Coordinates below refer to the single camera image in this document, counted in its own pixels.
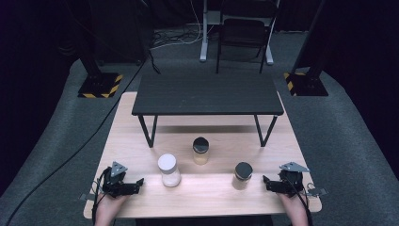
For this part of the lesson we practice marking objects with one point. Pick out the black raised shelf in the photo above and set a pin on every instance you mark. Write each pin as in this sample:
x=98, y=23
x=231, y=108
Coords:
x=207, y=94

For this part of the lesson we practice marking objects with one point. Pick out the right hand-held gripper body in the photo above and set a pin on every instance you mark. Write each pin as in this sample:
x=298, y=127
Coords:
x=291, y=183

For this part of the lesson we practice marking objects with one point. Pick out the gray metal bracket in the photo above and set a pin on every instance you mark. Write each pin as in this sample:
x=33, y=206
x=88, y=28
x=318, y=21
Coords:
x=316, y=190
x=86, y=196

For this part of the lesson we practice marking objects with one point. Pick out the person's dark clothing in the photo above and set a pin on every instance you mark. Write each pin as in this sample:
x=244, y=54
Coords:
x=204, y=221

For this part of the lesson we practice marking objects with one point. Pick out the black-lidded jar of pale powder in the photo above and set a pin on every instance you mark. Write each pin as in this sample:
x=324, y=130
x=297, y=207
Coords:
x=242, y=175
x=200, y=150

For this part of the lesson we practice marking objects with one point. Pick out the white-lidded clear jar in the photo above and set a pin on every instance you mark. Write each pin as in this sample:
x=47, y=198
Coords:
x=168, y=171

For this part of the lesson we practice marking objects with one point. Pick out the black stand with striped base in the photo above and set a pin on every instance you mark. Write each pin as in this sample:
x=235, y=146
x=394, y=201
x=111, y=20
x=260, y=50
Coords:
x=99, y=84
x=307, y=84

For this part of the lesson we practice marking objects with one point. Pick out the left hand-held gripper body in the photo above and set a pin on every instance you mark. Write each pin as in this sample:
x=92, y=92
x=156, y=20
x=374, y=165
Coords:
x=115, y=183

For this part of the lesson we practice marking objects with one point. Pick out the person's right hand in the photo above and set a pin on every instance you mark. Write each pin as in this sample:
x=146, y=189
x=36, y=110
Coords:
x=293, y=202

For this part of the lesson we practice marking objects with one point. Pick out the black chair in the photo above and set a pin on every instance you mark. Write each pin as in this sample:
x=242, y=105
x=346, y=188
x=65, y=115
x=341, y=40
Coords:
x=244, y=31

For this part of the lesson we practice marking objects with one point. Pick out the person's left hand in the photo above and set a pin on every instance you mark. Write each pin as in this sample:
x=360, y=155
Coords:
x=109, y=204

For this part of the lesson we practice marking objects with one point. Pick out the white desk frame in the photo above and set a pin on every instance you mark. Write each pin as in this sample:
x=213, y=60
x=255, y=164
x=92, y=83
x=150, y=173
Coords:
x=204, y=37

